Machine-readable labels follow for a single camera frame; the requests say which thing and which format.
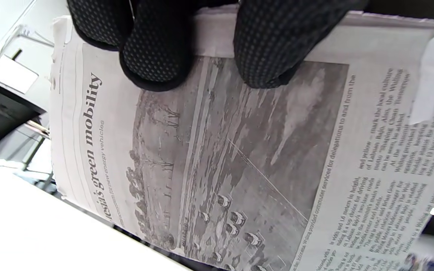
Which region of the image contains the person's left hand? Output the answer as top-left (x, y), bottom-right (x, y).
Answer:
top-left (66, 0), bottom-right (368, 92)

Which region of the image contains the newspaper document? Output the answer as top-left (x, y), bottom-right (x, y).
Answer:
top-left (49, 9), bottom-right (434, 271)

